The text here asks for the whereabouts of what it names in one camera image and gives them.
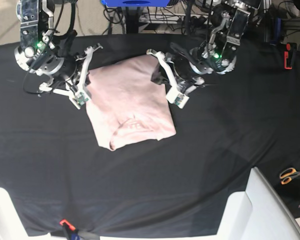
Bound white table frame left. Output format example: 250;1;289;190
0;187;29;240

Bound pink T-shirt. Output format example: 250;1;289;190
86;55;176;152

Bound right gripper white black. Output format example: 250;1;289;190
38;43;103;110

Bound orange black clamp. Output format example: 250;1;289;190
49;219;101;240

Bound white table frame right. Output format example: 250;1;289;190
216;167;300;240

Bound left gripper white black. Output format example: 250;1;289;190
146;42;205;109

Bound black table cloth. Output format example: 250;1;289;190
0;39;300;238

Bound blue box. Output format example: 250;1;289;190
101;0;170;7

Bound red black tool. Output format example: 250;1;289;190
283;42;297;70

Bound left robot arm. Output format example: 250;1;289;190
146;0;261;109

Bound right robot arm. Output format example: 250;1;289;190
14;0;102;109

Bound white table frame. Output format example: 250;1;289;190
0;187;29;240
216;167;300;240

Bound orange handled scissors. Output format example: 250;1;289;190
279;167;300;185

